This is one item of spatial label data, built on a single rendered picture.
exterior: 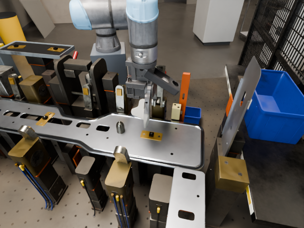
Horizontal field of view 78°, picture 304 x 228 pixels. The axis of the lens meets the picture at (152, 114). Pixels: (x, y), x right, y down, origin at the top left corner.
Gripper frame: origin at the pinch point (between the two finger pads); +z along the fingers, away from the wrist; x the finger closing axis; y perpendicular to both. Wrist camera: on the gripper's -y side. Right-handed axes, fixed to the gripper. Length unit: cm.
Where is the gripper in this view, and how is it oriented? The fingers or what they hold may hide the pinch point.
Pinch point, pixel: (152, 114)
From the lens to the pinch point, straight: 65.3
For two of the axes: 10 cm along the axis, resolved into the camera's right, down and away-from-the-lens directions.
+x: -2.1, 6.4, -7.4
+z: 0.1, 7.6, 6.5
